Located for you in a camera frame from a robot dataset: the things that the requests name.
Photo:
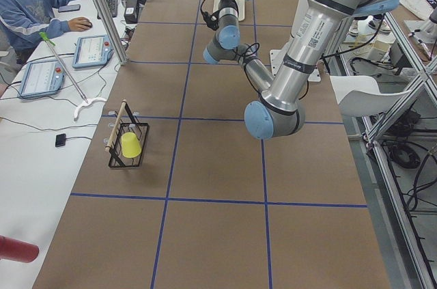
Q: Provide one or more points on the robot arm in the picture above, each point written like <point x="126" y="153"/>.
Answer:
<point x="278" y="111"/>

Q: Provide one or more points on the cream rabbit tray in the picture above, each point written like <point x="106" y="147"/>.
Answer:
<point x="240" y="8"/>

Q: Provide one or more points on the yellow plastic cup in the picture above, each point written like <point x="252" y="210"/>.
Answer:
<point x="131" y="147"/>

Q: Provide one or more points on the person's right hand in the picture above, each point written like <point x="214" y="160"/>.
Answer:
<point x="80" y="24"/>

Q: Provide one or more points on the far blue teach pendant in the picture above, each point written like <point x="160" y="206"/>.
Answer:
<point x="92" y="51"/>

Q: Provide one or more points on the blue teach pendant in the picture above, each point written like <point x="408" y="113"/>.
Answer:
<point x="92" y="51"/>
<point x="41" y="78"/>

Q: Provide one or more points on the black smartphone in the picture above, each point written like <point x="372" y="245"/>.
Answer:
<point x="69" y="8"/>

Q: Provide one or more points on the white plastic chair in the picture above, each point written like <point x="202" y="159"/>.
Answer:
<point x="360" y="96"/>

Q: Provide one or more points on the grabber stick with white hook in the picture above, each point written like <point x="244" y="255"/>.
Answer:
<point x="87" y="102"/>

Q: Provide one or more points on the person in blue hoodie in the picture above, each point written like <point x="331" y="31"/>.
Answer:
<point x="22" y="20"/>

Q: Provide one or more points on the near blue teach pendant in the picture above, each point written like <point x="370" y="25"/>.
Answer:
<point x="41" y="78"/>

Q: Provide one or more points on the small black box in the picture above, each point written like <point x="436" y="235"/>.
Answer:
<point x="60" y="140"/>

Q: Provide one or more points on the red bottle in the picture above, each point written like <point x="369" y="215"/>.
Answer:
<point x="18" y="251"/>

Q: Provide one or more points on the aluminium frame post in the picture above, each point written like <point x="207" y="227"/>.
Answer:
<point x="111" y="30"/>

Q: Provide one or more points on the black wire cup rack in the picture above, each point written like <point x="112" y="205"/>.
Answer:
<point x="126" y="122"/>

